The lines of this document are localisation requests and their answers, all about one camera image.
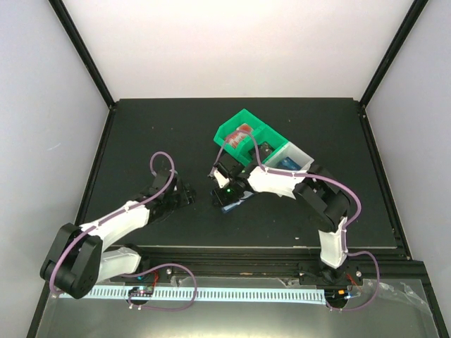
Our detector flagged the green plastic bin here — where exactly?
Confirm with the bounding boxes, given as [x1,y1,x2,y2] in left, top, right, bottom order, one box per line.
[252,125,288,163]
[214,108,266,165]

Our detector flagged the green plastic bin middle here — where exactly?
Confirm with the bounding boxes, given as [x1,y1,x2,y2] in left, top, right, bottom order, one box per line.
[252,125,288,163]

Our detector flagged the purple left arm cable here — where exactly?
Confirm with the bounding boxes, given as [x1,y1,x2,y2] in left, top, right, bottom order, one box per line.
[49,151,197,313]

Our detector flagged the white slotted cable duct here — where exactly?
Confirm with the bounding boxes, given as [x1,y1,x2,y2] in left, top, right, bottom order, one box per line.
[60,284,326,306]

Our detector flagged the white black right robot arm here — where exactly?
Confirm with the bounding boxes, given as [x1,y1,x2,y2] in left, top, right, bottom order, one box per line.
[209,154,362,284]

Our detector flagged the green plastic bin left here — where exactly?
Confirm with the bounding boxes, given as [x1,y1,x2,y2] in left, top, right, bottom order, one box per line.
[214,108,266,165]

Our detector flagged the blue card stack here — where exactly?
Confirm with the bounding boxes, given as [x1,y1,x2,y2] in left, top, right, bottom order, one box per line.
[277,157,302,171]

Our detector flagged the clear plastic bin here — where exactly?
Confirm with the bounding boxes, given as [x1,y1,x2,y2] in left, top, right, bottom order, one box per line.
[264,142,314,171]

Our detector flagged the left frame post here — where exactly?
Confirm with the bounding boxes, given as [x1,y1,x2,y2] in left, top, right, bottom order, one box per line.
[49,0,116,109]

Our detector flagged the red white card stack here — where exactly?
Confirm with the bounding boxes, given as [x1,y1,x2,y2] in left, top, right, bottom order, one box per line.
[227,123,253,149]

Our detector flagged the right frame post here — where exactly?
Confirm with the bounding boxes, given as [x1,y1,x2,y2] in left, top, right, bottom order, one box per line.
[359,0,428,108]

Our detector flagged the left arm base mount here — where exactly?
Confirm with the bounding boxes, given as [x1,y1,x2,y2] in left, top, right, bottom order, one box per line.
[107,258,175,284]

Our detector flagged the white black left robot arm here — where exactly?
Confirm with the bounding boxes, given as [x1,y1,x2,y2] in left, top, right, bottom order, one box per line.
[39,170,196,299]

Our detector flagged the blue leather card holder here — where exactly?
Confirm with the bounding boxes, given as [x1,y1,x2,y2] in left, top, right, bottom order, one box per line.
[221,192,254,213]

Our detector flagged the black aluminium frame rail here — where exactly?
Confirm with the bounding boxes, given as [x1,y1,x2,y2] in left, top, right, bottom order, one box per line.
[135,247,427,280]

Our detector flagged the small circuit board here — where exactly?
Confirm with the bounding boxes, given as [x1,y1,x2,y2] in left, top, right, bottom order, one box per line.
[128,286,154,297]

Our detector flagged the frame post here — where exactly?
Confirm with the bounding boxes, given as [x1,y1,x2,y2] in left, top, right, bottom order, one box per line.
[359,0,428,108]
[49,0,116,109]

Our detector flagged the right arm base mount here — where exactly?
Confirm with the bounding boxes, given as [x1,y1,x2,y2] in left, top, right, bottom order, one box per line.
[297,261,363,287]

